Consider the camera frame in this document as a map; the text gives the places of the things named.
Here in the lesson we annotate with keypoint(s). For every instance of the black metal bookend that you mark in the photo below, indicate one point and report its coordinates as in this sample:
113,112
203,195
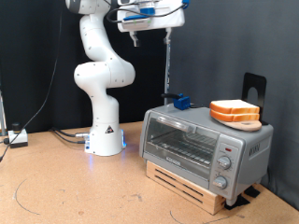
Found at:
249,81

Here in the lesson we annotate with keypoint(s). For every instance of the white emergency stop box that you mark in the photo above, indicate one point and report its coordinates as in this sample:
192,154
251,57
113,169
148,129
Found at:
18,137

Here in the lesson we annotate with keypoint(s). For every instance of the black foam pad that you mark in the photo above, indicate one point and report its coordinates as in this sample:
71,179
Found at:
236,202
252,192

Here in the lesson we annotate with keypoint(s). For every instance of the grey vertical metal pole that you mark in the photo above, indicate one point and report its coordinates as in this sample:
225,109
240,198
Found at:
167,71

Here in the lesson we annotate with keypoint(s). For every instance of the silver oven knob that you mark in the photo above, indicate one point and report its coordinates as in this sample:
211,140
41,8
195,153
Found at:
224,162
220,182

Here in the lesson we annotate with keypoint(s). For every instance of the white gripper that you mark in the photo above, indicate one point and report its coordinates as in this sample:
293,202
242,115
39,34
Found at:
168,18

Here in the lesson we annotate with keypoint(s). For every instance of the silver toaster oven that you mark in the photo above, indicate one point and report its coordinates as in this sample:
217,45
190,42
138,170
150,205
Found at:
249,155

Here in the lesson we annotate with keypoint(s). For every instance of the black backdrop curtain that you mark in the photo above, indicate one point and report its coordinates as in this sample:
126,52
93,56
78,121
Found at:
25,62

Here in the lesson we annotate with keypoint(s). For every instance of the thin metal stand pole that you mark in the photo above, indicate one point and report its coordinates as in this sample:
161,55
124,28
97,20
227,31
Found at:
2,115

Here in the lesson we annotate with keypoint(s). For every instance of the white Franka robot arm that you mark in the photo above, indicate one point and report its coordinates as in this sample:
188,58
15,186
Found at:
102,93

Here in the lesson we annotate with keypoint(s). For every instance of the wooden slatted block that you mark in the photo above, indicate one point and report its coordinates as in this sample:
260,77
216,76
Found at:
205,202

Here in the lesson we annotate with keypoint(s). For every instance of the metal oven rack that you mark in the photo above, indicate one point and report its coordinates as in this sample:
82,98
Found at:
187,149

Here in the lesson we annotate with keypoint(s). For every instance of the grey backdrop curtain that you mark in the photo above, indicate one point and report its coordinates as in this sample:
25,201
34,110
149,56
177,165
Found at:
233,37

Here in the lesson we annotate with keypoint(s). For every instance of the round wooden plate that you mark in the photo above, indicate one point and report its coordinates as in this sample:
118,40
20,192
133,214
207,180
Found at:
246,126

